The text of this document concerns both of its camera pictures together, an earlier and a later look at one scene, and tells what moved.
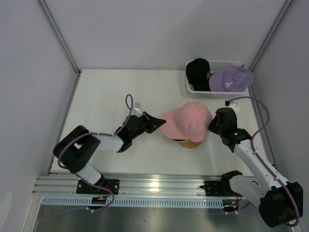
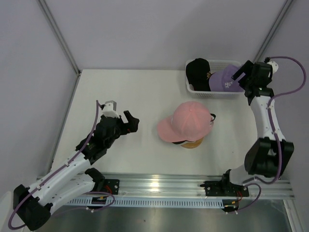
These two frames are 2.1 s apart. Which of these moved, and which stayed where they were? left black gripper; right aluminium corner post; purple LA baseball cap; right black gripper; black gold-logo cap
Moved: left black gripper; right black gripper
Stayed: black gold-logo cap; purple LA baseball cap; right aluminium corner post
